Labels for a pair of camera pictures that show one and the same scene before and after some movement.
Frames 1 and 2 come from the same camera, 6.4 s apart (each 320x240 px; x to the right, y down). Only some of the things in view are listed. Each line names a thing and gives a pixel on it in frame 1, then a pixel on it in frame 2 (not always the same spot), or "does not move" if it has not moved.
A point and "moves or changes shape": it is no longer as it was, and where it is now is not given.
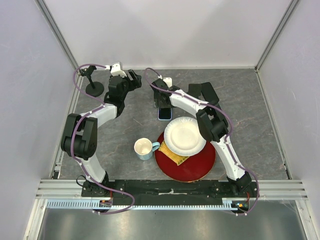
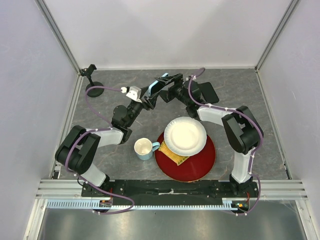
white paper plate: (183, 137) does not move
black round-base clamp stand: (94, 89) does not move
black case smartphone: (209, 92) does not move
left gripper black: (135, 83) -> (151, 100)
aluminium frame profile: (73, 188) does not move
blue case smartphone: (164, 113) moves or changes shape
